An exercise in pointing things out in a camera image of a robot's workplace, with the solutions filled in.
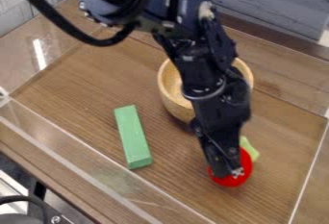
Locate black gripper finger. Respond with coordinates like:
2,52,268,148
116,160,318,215
191,119,241,177

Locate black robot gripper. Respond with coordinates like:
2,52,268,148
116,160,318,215
153,1,253,133

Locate red plush strawberry toy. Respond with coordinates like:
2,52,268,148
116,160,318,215
208,136,260,187

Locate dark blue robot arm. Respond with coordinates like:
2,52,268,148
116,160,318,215
81,0,251,179

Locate light wooden bowl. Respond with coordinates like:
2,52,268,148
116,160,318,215
157,57,255,124

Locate green rectangular block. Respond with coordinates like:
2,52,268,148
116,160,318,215
116,105,153,169

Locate blue grey sofa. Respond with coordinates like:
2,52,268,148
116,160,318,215
213,0,329,40

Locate clear acrylic front wall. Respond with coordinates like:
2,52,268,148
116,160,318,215
0,89,215,224

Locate black cable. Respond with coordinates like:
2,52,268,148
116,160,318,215
3,0,141,48

